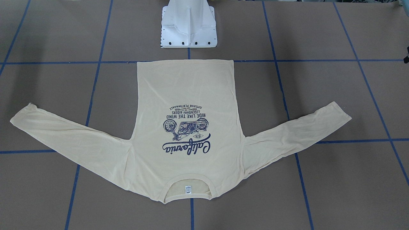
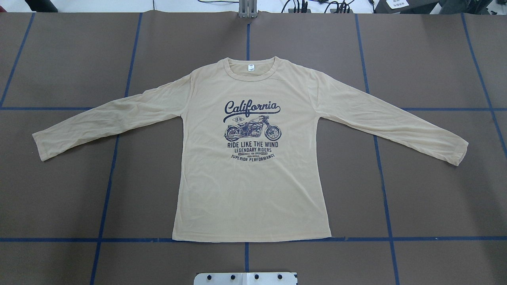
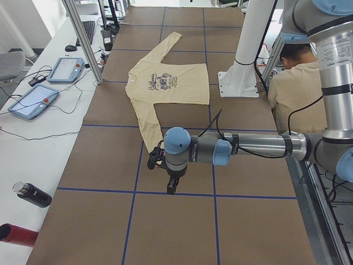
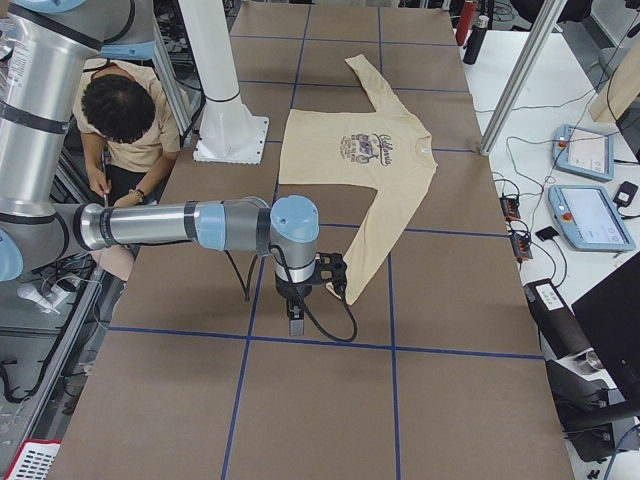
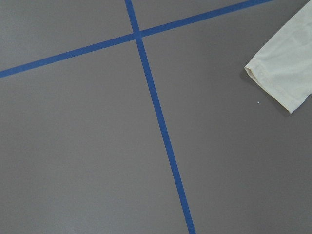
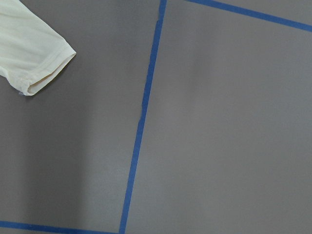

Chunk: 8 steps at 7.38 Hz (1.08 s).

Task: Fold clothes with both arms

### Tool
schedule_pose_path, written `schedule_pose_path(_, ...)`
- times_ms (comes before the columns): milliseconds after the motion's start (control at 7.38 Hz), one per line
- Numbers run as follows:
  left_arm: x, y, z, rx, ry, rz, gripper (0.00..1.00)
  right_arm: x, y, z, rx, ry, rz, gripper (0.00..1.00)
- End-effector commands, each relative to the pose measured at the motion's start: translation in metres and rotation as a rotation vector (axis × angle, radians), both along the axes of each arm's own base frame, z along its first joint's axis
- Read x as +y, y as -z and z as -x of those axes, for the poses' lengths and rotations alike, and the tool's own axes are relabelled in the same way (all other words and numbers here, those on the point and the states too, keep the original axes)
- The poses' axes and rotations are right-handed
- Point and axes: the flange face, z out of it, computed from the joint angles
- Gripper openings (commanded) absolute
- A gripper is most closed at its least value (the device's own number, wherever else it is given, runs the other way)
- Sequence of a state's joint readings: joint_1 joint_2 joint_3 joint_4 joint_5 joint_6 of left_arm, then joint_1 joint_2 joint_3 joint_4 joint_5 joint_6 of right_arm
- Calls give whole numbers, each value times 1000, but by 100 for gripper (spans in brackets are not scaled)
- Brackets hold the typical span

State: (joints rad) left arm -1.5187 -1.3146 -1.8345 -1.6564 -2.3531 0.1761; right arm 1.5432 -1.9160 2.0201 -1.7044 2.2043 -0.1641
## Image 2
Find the aluminium frame post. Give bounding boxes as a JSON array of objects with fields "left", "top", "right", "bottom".
[{"left": 238, "top": 0, "right": 258, "bottom": 18}]

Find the beige long-sleeve printed shirt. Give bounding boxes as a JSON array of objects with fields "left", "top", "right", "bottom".
[{"left": 32, "top": 57, "right": 468, "bottom": 242}]

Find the brown table mat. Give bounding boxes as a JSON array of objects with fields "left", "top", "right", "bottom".
[{"left": 1, "top": 11, "right": 506, "bottom": 285}]

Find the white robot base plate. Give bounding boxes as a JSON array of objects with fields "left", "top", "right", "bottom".
[{"left": 193, "top": 271, "right": 298, "bottom": 285}]

